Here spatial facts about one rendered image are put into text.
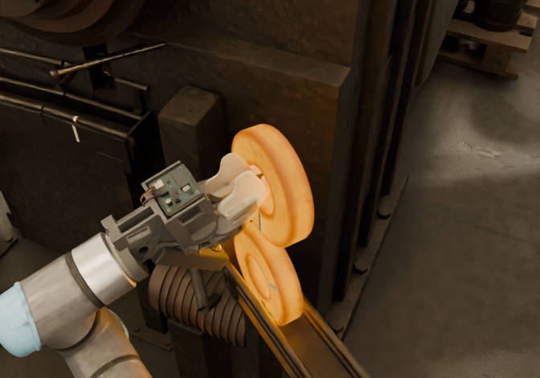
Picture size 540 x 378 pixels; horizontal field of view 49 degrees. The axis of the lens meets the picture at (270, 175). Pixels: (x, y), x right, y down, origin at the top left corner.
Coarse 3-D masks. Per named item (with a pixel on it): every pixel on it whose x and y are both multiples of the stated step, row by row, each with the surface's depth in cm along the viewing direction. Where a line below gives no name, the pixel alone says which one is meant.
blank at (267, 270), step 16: (240, 240) 87; (256, 240) 82; (240, 256) 91; (256, 256) 83; (272, 256) 80; (256, 272) 90; (272, 272) 79; (288, 272) 80; (256, 288) 89; (272, 288) 82; (288, 288) 80; (272, 304) 84; (288, 304) 81; (288, 320) 83
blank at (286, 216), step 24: (240, 144) 74; (264, 144) 69; (288, 144) 69; (264, 168) 70; (288, 168) 68; (288, 192) 67; (264, 216) 75; (288, 216) 69; (312, 216) 70; (288, 240) 71
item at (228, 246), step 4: (228, 240) 91; (232, 240) 91; (220, 244) 90; (224, 244) 91; (228, 244) 91; (232, 244) 92; (224, 248) 91; (228, 248) 92; (232, 248) 92; (228, 252) 92; (232, 252) 93; (228, 256) 93; (232, 256) 93; (232, 260) 94; (236, 260) 94; (232, 264) 94; (236, 264) 95; (224, 268) 94; (236, 268) 96; (240, 272) 97; (224, 276) 95; (224, 280) 96
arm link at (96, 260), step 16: (96, 240) 66; (80, 256) 65; (96, 256) 65; (112, 256) 65; (80, 272) 64; (96, 272) 64; (112, 272) 65; (128, 272) 66; (96, 288) 64; (112, 288) 65; (128, 288) 67
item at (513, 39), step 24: (480, 0) 234; (504, 0) 229; (528, 0) 255; (456, 24) 242; (480, 24) 239; (504, 24) 236; (528, 24) 242; (456, 48) 251; (504, 48) 233; (504, 72) 240
